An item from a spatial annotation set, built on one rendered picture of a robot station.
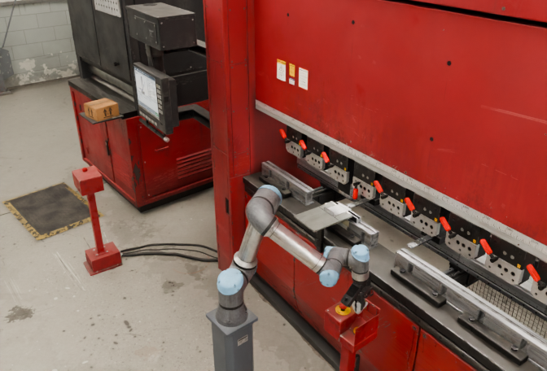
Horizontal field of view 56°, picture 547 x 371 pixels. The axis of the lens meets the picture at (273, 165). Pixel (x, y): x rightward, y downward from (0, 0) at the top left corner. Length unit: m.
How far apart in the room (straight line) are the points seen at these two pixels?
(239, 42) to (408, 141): 1.30
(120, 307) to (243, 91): 1.74
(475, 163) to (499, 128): 0.18
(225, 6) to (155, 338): 2.12
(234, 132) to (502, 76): 1.83
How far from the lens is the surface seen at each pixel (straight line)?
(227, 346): 2.54
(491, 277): 2.68
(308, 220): 2.79
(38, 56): 9.17
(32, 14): 9.06
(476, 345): 2.40
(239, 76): 3.24
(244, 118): 3.34
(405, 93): 2.33
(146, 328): 3.69
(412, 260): 2.62
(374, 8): 2.41
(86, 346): 3.67
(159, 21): 3.11
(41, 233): 4.87
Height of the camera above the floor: 2.47
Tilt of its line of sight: 26 degrees down
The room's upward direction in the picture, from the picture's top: straight up
